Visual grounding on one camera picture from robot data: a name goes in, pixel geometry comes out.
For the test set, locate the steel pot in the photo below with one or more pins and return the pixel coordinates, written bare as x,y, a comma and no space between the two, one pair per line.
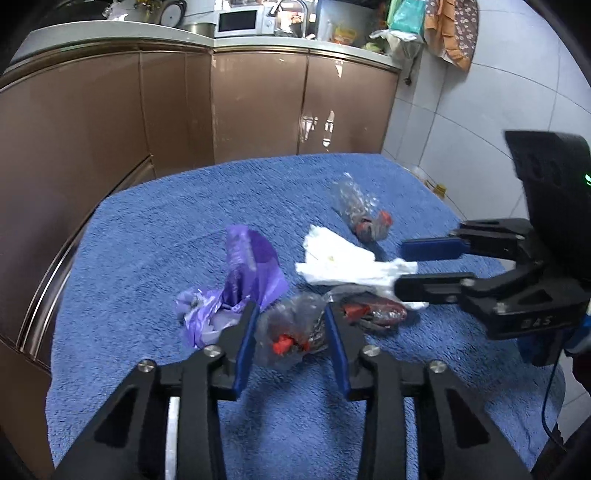
199,27

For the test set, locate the blue terry towel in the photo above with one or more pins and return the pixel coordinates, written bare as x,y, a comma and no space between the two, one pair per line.
161,240

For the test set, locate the white tissue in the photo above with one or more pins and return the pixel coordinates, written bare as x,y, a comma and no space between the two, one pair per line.
341,263

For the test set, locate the white plastic bag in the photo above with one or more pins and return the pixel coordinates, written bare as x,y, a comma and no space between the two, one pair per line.
401,44

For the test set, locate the white microwave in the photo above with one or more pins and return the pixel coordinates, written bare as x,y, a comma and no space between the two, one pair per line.
242,21

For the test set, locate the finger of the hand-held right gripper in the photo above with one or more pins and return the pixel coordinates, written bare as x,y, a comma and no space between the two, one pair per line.
429,288
434,249

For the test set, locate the rice cooker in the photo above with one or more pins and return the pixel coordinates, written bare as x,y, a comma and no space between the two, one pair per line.
171,10

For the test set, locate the clear wrapper with red bits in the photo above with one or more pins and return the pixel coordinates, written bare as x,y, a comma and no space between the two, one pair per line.
286,325

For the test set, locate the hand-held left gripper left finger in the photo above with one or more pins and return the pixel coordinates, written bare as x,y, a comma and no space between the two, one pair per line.
244,350

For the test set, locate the yellow jar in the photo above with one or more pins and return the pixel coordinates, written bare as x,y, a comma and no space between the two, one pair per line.
345,34

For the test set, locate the cooking oil bottle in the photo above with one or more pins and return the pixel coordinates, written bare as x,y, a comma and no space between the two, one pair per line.
436,188

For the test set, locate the orange floral apron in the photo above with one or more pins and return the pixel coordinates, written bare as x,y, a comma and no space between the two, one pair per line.
455,32

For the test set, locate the purple plastic bag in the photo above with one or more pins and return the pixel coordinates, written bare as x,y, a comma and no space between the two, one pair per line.
251,263

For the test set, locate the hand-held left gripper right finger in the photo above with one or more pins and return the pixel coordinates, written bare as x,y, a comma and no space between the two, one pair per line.
337,350

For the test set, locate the teal plastic bag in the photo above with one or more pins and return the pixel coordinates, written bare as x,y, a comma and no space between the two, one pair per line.
406,16

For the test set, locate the dark red wrapper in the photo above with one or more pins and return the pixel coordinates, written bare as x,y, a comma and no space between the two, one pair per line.
378,314

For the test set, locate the clear wrapper with grey end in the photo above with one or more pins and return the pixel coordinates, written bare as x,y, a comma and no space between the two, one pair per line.
355,203

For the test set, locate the chrome faucet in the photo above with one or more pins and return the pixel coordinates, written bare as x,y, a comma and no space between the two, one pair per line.
302,16

